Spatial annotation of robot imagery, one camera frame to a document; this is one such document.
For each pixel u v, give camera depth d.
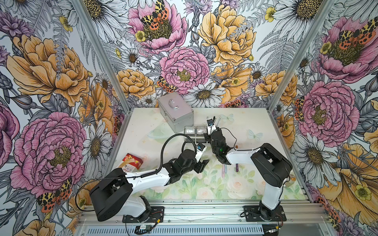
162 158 0.64
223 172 0.89
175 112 1.01
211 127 0.76
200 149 0.71
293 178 0.78
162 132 1.08
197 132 0.96
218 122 0.94
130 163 0.88
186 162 0.64
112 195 0.43
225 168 0.90
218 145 0.72
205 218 0.74
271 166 0.49
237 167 0.90
